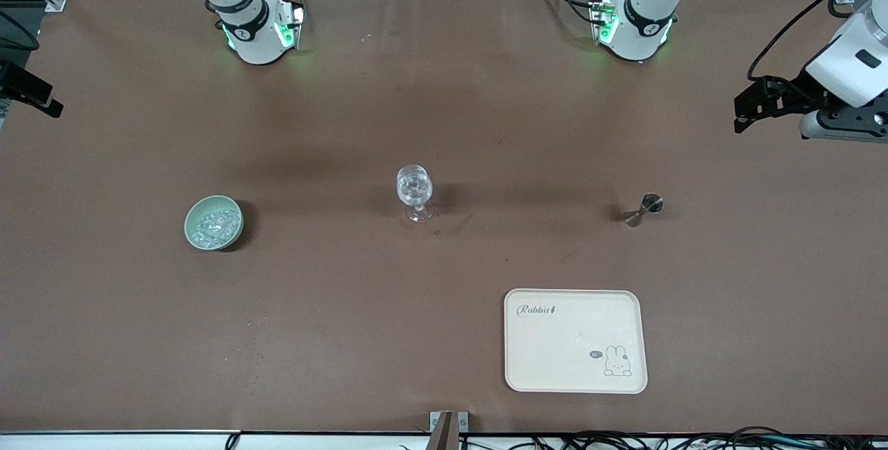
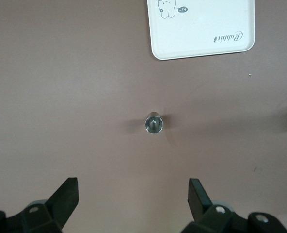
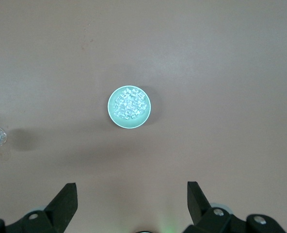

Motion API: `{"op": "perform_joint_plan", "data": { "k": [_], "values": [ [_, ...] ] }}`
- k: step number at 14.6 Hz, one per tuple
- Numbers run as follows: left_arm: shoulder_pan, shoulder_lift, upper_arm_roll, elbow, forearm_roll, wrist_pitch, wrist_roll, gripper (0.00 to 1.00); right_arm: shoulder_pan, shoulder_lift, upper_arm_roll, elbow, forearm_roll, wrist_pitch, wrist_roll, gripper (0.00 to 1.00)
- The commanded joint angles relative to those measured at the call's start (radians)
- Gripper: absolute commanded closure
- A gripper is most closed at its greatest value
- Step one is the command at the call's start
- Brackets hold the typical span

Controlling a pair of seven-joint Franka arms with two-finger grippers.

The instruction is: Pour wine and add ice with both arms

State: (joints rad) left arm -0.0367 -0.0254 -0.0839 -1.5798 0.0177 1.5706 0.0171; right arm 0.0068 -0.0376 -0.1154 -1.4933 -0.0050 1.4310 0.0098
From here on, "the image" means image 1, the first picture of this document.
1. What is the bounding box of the steel double jigger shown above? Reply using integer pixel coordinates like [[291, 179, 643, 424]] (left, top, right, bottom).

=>
[[621, 192, 665, 227]]

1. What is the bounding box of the clear ice cube heap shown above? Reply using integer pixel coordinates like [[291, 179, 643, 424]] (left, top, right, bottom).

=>
[[194, 209, 241, 243]]

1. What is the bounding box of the clear wine glass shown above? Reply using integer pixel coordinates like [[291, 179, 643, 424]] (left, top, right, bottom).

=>
[[395, 165, 435, 223]]

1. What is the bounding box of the green ceramic bowl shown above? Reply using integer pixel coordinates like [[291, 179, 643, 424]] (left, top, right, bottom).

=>
[[184, 195, 245, 252]]

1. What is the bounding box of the cream rabbit print tray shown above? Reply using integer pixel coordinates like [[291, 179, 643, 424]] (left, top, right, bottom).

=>
[[504, 288, 649, 395]]

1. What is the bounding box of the brown table cover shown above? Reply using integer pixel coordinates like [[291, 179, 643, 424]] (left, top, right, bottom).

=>
[[0, 0, 888, 435]]

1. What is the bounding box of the black cable bundle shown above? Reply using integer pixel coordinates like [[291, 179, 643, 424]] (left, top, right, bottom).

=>
[[225, 426, 888, 450]]

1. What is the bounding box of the grey metal bracket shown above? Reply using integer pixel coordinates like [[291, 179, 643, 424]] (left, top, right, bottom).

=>
[[429, 410, 470, 450]]

